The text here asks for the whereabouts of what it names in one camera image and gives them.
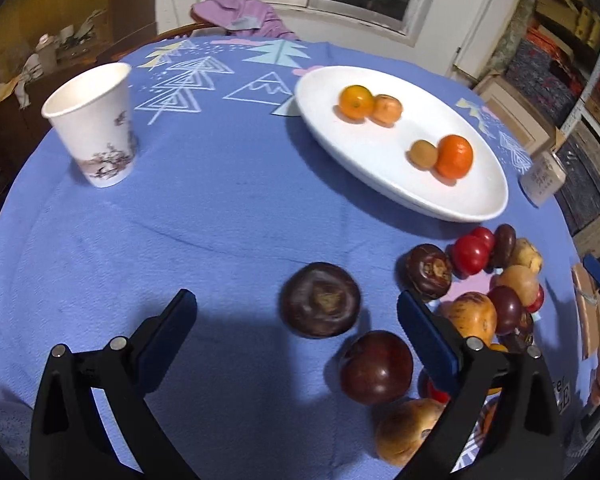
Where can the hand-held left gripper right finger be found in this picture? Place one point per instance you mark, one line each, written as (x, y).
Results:
(430, 340)

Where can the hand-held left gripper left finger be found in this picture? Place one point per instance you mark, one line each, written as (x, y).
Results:
(167, 330)

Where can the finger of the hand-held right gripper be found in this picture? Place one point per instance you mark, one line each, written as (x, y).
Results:
(596, 271)

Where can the large spotted loquat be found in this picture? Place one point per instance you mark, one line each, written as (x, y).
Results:
(472, 317)

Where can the dark red plum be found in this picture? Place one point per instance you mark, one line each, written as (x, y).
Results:
(376, 374)
(505, 309)

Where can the spotted yellow loquat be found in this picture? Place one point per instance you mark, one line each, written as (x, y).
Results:
(517, 284)
(405, 432)
(527, 255)

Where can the dark brown water chestnut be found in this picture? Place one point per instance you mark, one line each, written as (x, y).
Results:
(503, 245)

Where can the large dark water chestnut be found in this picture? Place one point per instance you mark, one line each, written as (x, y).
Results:
(321, 306)

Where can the white oval plate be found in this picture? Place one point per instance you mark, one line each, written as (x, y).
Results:
(375, 160)

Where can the white beverage can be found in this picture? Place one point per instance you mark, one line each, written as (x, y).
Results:
(542, 180)

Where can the blue printed tablecloth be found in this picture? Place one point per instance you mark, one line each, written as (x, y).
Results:
(205, 230)

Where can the large orange tangerine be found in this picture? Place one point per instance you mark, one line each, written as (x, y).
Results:
(454, 156)

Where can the brown loquat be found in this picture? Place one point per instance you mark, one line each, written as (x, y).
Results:
(423, 154)

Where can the silver foil bag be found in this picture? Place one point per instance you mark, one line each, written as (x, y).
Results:
(2, 435)

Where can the white printed paper cup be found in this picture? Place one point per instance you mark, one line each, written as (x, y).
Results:
(97, 125)

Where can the shelf with patterned boxes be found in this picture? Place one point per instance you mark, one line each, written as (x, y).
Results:
(570, 50)

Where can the small orange loquat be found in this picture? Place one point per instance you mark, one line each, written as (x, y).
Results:
(386, 109)

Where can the small yellow-orange tangerine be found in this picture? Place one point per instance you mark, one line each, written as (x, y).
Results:
(355, 102)

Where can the cardboard box with paper scraps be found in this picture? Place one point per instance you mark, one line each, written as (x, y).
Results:
(35, 75)

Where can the wooden chair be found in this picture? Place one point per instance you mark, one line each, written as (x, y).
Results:
(180, 31)

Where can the purple cloth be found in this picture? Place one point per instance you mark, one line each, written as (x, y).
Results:
(240, 15)

